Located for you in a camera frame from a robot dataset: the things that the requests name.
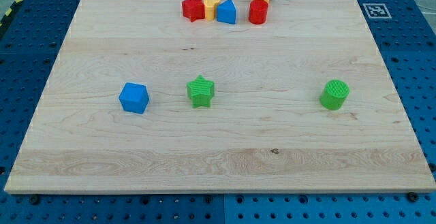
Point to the green star block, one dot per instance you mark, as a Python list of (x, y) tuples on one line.
[(200, 91)]

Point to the wooden board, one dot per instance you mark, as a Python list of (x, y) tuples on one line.
[(265, 131)]

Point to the blue cube block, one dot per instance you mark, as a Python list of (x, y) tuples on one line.
[(134, 98)]

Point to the blue triangle block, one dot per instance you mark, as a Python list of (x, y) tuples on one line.
[(226, 12)]

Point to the red star block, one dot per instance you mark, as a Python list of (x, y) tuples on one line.
[(193, 9)]

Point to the yellow heart block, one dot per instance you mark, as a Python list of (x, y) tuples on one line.
[(210, 9)]

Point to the red cylinder block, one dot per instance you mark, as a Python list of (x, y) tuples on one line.
[(258, 10)]

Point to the green cylinder block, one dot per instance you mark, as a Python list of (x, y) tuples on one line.
[(334, 94)]

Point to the white fiducial marker tag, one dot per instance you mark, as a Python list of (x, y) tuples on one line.
[(377, 10)]

